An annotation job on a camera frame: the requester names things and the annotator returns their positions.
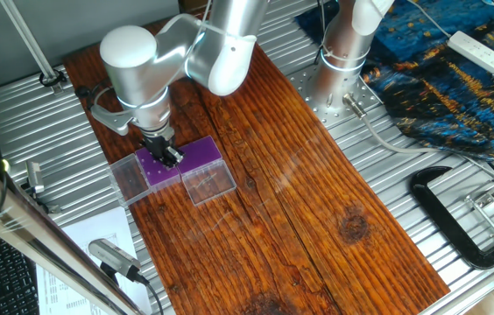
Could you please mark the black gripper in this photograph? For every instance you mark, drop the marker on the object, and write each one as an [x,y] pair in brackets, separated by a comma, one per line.
[157,146]

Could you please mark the purple pipette tip box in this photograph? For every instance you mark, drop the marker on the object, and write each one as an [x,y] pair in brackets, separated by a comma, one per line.
[161,180]
[203,153]

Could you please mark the white printed paper sheet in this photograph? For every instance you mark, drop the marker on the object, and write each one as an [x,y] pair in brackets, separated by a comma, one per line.
[98,223]

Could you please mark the brown wooden board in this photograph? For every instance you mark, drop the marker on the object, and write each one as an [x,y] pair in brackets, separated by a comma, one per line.
[295,197]

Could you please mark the shiny metal bar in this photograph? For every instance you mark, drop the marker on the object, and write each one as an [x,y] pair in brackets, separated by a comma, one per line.
[32,236]

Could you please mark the black keyboard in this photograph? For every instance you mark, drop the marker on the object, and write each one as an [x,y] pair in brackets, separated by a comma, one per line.
[2,280]

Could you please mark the blue patterned cloth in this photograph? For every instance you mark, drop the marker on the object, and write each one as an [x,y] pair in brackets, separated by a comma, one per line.
[426,100]

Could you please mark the black C-clamp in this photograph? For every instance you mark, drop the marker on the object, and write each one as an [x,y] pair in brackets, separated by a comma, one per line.
[444,219]

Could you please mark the white power strip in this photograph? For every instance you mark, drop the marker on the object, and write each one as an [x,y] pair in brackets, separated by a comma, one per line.
[477,51]

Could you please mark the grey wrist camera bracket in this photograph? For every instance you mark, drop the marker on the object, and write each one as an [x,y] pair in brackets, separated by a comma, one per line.
[113,122]

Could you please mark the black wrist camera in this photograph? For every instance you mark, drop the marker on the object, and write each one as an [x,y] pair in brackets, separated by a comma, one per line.
[82,92]

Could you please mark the silver camera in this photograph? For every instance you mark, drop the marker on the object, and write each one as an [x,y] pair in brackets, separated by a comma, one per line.
[111,256]

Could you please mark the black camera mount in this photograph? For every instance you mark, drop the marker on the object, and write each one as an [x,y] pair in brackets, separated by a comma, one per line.
[43,203]

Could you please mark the small grey camera box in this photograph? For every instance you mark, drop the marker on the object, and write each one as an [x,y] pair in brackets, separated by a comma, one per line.
[34,177]

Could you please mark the silver perforated base plate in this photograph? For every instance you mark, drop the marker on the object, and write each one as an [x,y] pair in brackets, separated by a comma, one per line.
[312,98]

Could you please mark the aluminium profile post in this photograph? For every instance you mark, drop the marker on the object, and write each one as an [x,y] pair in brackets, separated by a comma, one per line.
[29,39]

